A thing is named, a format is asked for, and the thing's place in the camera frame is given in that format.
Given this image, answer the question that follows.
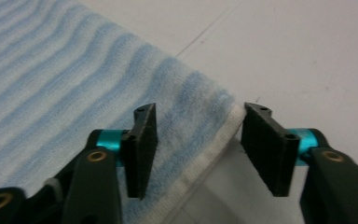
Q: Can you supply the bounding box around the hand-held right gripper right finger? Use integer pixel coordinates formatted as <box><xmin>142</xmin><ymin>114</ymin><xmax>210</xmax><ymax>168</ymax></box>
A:
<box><xmin>241</xmin><ymin>102</ymin><xmax>320</xmax><ymax>198</ymax></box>

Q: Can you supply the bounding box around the blue striped towel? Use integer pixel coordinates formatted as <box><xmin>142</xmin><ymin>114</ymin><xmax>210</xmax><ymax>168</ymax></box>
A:
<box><xmin>0</xmin><ymin>0</ymin><xmax>246</xmax><ymax>224</ymax></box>

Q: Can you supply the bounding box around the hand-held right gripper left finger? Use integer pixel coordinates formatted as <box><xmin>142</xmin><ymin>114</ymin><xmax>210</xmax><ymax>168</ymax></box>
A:
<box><xmin>96</xmin><ymin>103</ymin><xmax>158</xmax><ymax>200</ymax></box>

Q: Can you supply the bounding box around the white grid mat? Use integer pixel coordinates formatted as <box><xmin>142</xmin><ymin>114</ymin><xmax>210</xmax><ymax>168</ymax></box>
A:
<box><xmin>77</xmin><ymin>0</ymin><xmax>358</xmax><ymax>224</ymax></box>

